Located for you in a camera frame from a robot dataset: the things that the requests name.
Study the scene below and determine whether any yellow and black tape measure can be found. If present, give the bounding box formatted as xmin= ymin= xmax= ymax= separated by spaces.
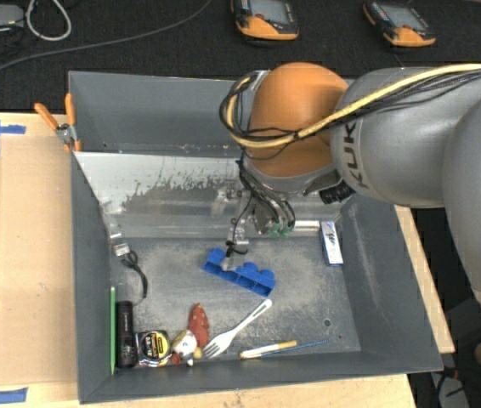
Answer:
xmin=135 ymin=329 xmax=173 ymax=368

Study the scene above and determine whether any white toy animal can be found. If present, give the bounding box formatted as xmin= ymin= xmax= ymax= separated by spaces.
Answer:
xmin=169 ymin=329 xmax=203 ymax=367

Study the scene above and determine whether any brown cardboard board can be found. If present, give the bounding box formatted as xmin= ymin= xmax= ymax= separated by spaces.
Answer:
xmin=0 ymin=133 xmax=81 ymax=387

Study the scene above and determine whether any white plastic fork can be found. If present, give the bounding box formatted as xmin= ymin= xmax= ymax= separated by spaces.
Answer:
xmin=201 ymin=298 xmax=274 ymax=360

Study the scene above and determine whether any black cable with clear plug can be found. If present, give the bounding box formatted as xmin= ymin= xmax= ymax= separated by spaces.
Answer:
xmin=111 ymin=241 xmax=150 ymax=306

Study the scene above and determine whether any red-brown toy strawberry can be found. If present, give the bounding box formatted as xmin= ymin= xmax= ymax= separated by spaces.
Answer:
xmin=187 ymin=303 xmax=211 ymax=349

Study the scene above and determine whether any grey metal bin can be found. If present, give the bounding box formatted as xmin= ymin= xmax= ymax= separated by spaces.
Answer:
xmin=66 ymin=70 xmax=444 ymax=404

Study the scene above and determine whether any green flat strip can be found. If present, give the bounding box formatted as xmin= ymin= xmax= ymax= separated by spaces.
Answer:
xmin=109 ymin=286 xmax=117 ymax=376

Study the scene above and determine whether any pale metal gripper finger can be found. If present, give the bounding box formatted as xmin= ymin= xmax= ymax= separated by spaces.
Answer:
xmin=222 ymin=226 xmax=251 ymax=272
xmin=211 ymin=187 xmax=244 ymax=218

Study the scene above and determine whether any white and yellow pen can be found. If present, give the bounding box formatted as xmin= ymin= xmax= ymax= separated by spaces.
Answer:
xmin=239 ymin=339 xmax=299 ymax=360

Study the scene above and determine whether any thin blue stick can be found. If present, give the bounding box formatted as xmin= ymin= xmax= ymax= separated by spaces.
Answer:
xmin=261 ymin=339 xmax=329 ymax=359

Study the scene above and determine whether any black cylinder on white bracket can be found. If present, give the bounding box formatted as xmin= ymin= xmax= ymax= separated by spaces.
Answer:
xmin=303 ymin=177 xmax=357 ymax=206

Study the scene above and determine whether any blue toy building brick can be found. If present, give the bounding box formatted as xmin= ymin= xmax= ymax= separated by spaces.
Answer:
xmin=201 ymin=247 xmax=276 ymax=298

